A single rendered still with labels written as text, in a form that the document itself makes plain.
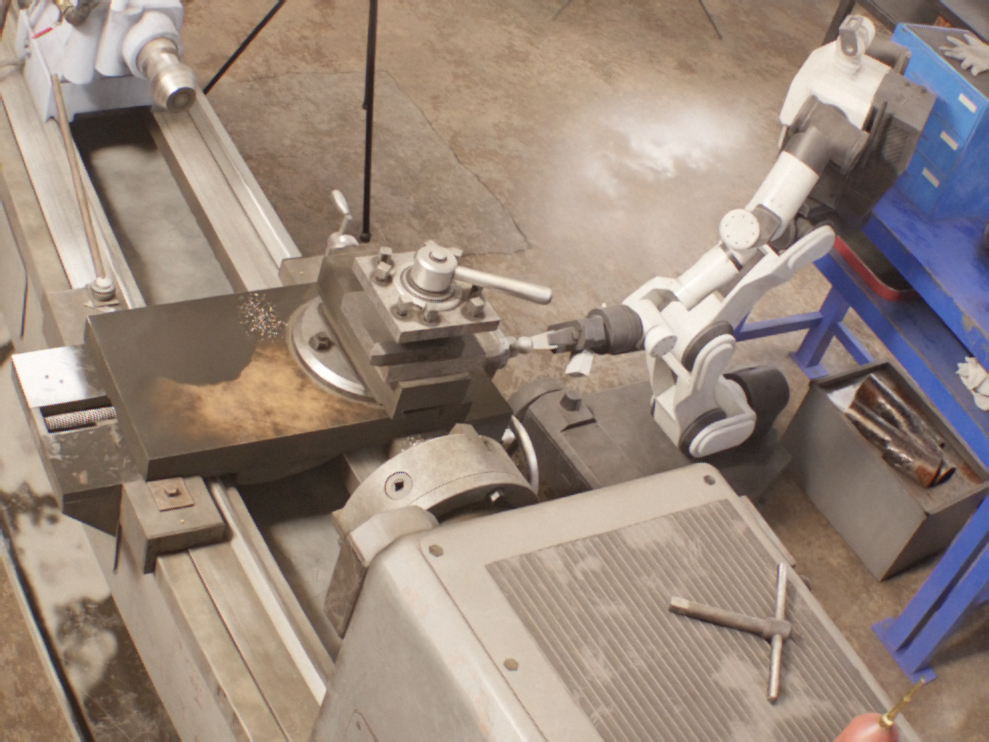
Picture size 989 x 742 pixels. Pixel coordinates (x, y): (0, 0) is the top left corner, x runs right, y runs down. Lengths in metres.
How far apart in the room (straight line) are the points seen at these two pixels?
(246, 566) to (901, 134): 1.60
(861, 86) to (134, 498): 1.71
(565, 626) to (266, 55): 3.65
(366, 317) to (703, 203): 2.86
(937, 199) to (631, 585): 2.21
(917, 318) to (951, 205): 0.32
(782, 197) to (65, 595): 1.55
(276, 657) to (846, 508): 2.20
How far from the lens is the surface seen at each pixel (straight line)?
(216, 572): 2.02
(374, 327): 2.11
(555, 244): 4.35
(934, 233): 3.54
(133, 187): 2.87
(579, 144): 4.90
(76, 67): 2.66
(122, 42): 2.61
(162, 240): 2.74
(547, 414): 3.44
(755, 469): 3.62
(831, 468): 3.83
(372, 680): 1.54
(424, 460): 1.73
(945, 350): 3.50
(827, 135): 2.75
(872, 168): 2.95
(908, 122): 2.88
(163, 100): 2.47
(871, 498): 3.75
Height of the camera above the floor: 2.39
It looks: 38 degrees down
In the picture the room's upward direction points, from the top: 22 degrees clockwise
